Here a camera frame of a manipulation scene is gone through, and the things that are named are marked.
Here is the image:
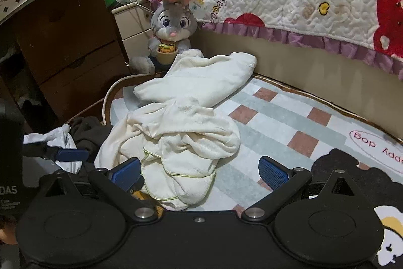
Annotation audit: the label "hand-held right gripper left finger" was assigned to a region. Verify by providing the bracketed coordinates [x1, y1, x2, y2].
[39, 157, 159, 223]

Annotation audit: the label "dark clothes heap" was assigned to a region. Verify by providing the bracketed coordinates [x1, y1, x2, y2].
[68, 116, 111, 157]

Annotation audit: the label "cream nightstand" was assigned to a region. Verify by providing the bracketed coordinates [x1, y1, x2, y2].
[112, 1, 158, 62]

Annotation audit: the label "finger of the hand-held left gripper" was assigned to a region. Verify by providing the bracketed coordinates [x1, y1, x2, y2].
[23, 144, 92, 164]

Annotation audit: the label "cream top with green trim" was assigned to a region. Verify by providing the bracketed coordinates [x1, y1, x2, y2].
[94, 99, 241, 212]

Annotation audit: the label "cream pants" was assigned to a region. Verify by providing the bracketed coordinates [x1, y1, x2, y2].
[134, 51, 257, 109]

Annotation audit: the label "yellow cloth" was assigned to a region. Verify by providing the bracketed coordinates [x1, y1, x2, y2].
[132, 190, 165, 210]

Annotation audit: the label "white cloth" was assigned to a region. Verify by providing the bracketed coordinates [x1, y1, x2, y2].
[23, 124, 84, 175]

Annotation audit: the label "grey plush rabbit toy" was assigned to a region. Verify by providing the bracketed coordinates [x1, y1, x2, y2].
[129, 0, 207, 76]

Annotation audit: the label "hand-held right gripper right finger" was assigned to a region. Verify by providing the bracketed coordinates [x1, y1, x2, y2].
[241, 156, 361, 223]

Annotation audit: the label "brown wooden dresser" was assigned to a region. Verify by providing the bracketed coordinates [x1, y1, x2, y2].
[0, 0, 131, 131]

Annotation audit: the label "checkered printed play mat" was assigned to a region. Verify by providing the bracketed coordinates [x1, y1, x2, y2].
[109, 74, 403, 269]

